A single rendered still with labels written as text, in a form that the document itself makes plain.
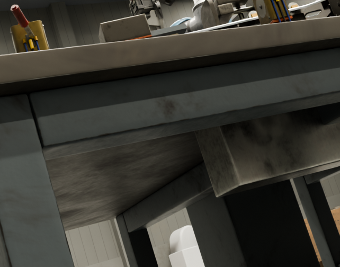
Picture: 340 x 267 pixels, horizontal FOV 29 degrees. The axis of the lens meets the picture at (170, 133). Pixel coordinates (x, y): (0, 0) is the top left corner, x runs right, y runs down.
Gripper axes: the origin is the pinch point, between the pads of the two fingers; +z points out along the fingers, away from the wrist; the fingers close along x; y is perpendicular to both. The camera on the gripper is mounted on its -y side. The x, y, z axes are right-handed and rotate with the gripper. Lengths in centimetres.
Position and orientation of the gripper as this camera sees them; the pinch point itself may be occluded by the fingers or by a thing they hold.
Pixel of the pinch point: (162, 33)
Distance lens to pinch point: 232.1
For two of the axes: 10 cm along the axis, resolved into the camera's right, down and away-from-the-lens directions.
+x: 3.0, -3.0, -9.0
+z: 3.0, 9.3, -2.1
